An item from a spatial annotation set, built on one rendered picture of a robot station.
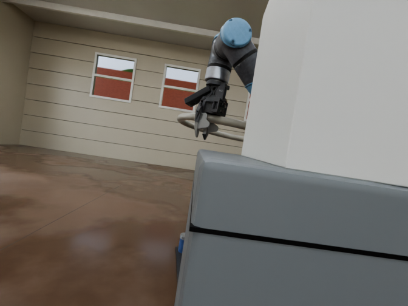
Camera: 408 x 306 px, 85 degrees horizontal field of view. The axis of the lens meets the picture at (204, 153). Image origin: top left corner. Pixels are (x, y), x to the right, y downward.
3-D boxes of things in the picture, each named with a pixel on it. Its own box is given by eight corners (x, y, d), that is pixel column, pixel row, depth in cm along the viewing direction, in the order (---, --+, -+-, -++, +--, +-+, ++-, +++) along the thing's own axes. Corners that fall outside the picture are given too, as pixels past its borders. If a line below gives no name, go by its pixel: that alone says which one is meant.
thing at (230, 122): (237, 142, 137) (237, 137, 137) (306, 149, 94) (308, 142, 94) (162, 120, 113) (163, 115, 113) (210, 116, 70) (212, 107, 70)
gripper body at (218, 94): (215, 113, 77) (223, 79, 77) (195, 111, 81) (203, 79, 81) (225, 119, 83) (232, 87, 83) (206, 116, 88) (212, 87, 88)
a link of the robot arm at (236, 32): (263, 42, 67) (247, 57, 79) (242, 7, 65) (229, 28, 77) (238, 58, 66) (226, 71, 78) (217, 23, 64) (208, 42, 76)
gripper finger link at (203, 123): (203, 136, 76) (212, 112, 78) (189, 133, 79) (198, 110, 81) (207, 139, 79) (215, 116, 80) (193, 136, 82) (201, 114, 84)
